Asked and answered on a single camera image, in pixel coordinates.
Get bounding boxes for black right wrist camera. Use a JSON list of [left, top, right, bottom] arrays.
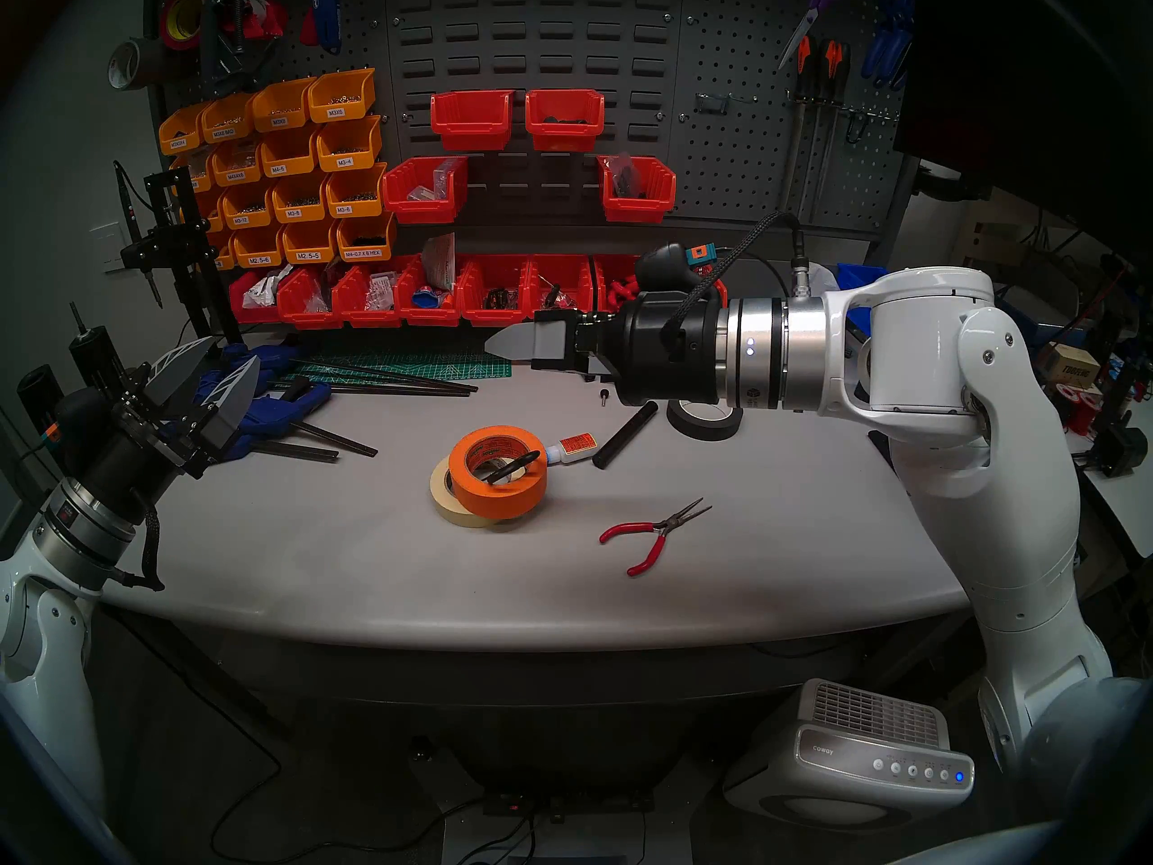
[[635, 243, 722, 296]]

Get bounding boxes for black computer monitor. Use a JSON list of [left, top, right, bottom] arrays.
[[892, 0, 1153, 260]]

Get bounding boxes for black tape roll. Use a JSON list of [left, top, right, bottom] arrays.
[[667, 399, 745, 442]]

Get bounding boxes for black perforated cylinder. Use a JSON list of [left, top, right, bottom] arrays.
[[16, 364, 68, 423], [69, 303, 132, 396]]

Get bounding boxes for cardboard box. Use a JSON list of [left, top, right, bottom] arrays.
[[1036, 341, 1102, 388]]

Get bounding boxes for grey duct tape roll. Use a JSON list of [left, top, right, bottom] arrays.
[[108, 39, 168, 92]]

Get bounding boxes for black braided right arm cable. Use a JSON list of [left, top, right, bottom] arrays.
[[665, 213, 812, 346]]

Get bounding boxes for blue plastic bin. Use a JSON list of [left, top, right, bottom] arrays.
[[836, 261, 893, 332]]

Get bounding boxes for orange tape roll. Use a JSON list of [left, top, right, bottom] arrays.
[[448, 425, 549, 522]]

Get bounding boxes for white Coway air purifier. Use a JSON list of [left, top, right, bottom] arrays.
[[723, 678, 976, 828]]

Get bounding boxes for black tool stand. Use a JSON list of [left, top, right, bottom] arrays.
[[122, 165, 240, 351]]

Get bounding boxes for red plastic parts bin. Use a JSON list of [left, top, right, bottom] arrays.
[[599, 156, 676, 224], [276, 267, 348, 331], [382, 156, 469, 226], [459, 255, 537, 326], [525, 88, 606, 152], [593, 253, 649, 319], [527, 253, 595, 323], [331, 261, 406, 328], [396, 258, 474, 326], [431, 90, 514, 152], [228, 270, 289, 325]]

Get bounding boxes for black soldering iron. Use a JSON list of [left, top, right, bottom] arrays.
[[113, 160, 165, 310]]

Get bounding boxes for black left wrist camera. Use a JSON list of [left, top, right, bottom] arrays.
[[41, 387, 116, 454]]

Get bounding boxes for green cutting mat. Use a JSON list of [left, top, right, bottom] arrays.
[[293, 332, 514, 388]]

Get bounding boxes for purple-handled scissors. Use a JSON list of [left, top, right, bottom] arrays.
[[779, 0, 849, 71]]

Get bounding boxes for dark grey pegboard wall panel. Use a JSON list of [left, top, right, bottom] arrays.
[[144, 0, 920, 242]]

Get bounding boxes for red white plastic tool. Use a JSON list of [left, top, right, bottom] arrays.
[[225, 0, 291, 42]]

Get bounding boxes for clear plastic bag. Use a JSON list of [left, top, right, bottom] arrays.
[[423, 232, 458, 292]]

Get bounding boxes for orange-handled screwdriver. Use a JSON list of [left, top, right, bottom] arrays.
[[784, 36, 822, 215], [811, 39, 852, 215]]

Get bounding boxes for red tape roll yellow core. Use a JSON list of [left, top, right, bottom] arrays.
[[158, 0, 217, 51]]

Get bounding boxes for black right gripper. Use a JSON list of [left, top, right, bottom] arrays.
[[486, 291, 732, 406]]

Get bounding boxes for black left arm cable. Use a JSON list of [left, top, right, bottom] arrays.
[[106, 503, 168, 594]]

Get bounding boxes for red-handled needle-nose pliers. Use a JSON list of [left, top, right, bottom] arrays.
[[599, 498, 713, 578]]

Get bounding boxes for blue-handled pliers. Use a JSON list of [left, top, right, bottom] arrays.
[[860, 0, 915, 91]]

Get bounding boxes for black power strip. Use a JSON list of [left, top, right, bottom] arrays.
[[482, 787, 654, 819]]

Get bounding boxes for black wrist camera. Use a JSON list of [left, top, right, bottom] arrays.
[[41, 387, 116, 454], [635, 243, 722, 296]]

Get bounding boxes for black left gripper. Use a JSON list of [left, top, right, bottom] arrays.
[[68, 336, 262, 524]]

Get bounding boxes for black metal tool rack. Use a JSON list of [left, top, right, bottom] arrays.
[[788, 93, 902, 145]]

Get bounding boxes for beige masking tape roll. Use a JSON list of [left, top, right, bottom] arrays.
[[429, 458, 505, 528]]

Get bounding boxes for black cylindrical rod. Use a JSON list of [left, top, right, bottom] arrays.
[[592, 401, 660, 470]]

